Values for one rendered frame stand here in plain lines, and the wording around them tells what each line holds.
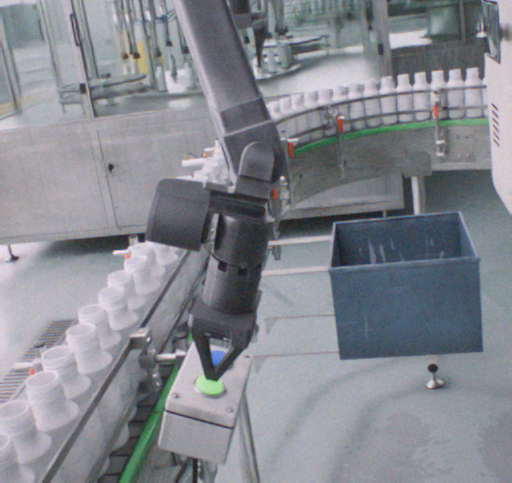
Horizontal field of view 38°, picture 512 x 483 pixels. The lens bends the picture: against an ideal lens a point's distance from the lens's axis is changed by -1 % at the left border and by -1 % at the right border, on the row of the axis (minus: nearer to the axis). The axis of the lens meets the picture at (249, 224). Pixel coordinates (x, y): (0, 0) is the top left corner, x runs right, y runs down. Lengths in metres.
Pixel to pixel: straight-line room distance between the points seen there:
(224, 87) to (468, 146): 1.99
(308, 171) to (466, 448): 1.06
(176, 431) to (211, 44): 0.42
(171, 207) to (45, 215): 4.29
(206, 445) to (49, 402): 0.18
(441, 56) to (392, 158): 3.65
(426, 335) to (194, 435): 0.88
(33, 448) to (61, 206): 4.21
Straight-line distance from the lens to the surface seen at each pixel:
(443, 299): 1.61
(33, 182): 5.00
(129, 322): 1.04
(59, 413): 0.85
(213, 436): 0.85
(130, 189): 4.77
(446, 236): 1.89
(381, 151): 2.72
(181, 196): 0.77
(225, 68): 0.79
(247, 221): 0.75
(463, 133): 2.70
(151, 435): 1.03
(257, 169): 0.74
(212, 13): 0.81
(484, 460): 2.60
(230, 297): 0.78
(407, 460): 2.60
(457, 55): 6.35
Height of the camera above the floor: 1.53
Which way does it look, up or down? 17 degrees down
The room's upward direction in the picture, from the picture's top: 9 degrees counter-clockwise
